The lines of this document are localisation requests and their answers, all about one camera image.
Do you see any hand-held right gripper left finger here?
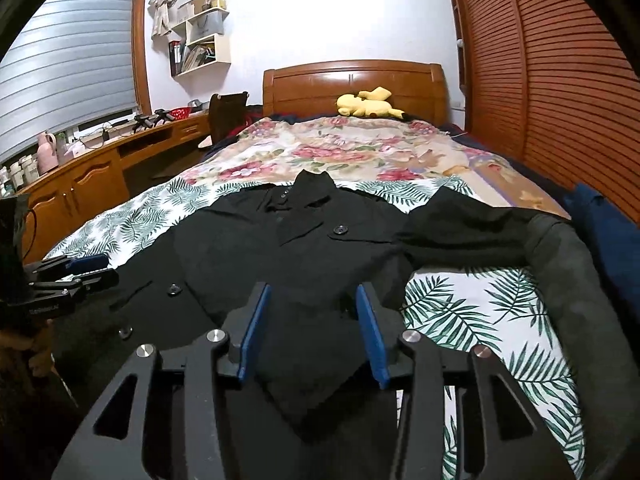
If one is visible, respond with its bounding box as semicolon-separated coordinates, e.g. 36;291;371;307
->
52;282;273;480

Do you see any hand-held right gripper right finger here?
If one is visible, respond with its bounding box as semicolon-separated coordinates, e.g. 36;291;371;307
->
355;281;576;480

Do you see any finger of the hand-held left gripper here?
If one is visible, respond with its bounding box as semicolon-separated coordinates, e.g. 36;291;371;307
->
25;253;110;282
30;269;120;312

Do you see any black buttoned coat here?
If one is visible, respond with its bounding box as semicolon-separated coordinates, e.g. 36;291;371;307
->
50;170;551;431

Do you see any person's left hand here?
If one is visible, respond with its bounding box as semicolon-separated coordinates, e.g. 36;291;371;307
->
0;318;55;377

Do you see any row of white jars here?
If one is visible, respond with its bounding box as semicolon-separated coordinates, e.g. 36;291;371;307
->
0;155;42;197

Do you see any wooden desk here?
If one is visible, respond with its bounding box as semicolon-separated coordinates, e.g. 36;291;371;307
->
0;110;213;266

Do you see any leaf-print bed sheet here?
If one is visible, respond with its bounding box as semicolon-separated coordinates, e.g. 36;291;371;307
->
42;175;586;480

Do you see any pink thermos jug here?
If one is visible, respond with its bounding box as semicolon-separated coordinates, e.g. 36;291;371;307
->
37;131;57;173

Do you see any white power strip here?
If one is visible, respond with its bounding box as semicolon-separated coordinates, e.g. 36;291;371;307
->
75;121;132;144

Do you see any grey window blind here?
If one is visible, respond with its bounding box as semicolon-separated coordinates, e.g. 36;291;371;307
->
0;0;138;161

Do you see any floral blanket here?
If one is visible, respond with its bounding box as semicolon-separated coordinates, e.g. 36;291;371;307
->
177;115;571;221

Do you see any dark wooden chair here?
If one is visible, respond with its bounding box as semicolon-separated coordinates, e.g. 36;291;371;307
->
207;91;249;143

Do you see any grey blanket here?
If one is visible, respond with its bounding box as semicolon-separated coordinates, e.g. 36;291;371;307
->
520;212;632;480

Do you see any yellow plush toy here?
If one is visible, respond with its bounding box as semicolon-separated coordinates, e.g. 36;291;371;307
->
336;86;406;120

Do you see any dark blue cloth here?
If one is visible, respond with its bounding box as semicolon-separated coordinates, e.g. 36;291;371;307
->
560;182;640;331

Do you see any wooden headboard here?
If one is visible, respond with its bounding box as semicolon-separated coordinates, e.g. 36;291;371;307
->
262;60;447;126

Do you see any grey paper bag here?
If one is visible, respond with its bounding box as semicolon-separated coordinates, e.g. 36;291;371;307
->
187;10;224;43

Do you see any tied cream curtain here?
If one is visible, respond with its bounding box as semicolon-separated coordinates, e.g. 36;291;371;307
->
149;0;193;38

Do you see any wooden louvred wardrobe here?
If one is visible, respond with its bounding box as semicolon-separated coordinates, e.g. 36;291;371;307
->
445;0;640;223

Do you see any wooden window frame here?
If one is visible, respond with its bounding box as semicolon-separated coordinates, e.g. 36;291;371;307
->
65;0;153;117

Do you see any white wall shelf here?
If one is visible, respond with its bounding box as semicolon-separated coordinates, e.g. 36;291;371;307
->
169;0;232;78

